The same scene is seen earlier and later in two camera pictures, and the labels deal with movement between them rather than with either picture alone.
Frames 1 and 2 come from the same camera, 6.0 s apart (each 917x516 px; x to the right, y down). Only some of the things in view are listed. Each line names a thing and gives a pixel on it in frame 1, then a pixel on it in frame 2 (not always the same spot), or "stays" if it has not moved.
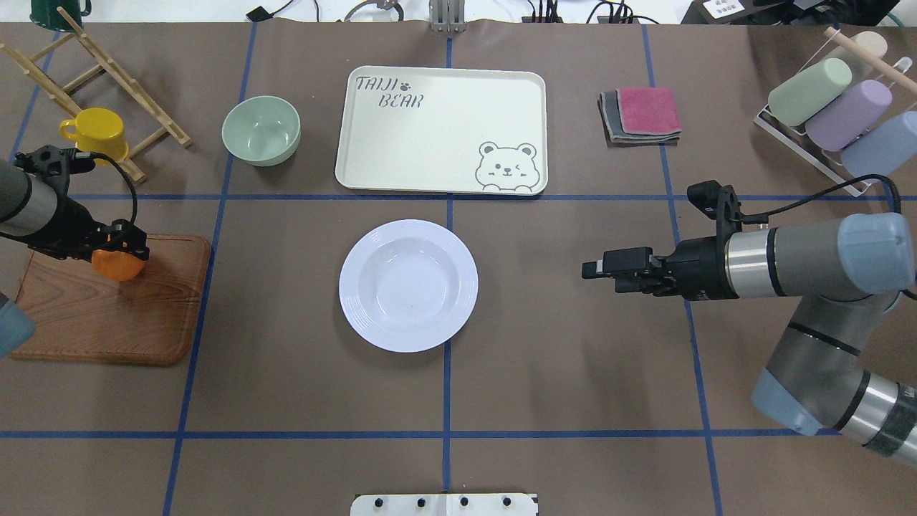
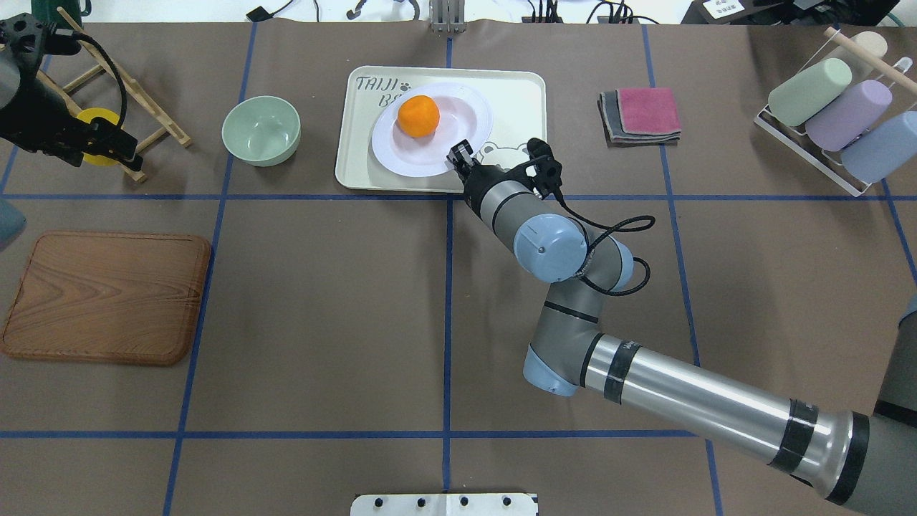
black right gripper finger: (618, 261) → (460, 156)
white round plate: (408, 286) → (465, 115)
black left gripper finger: (126, 236) → (103, 137)
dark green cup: (44, 13) stays
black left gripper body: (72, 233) → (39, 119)
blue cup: (885, 149) stays
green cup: (801, 94) stays
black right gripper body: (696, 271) → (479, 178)
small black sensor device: (259, 13) stays
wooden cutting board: (155, 317) stays
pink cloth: (647, 110) stays
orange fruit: (117, 265) → (418, 115)
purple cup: (829, 125) stays
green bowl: (261, 130) stays
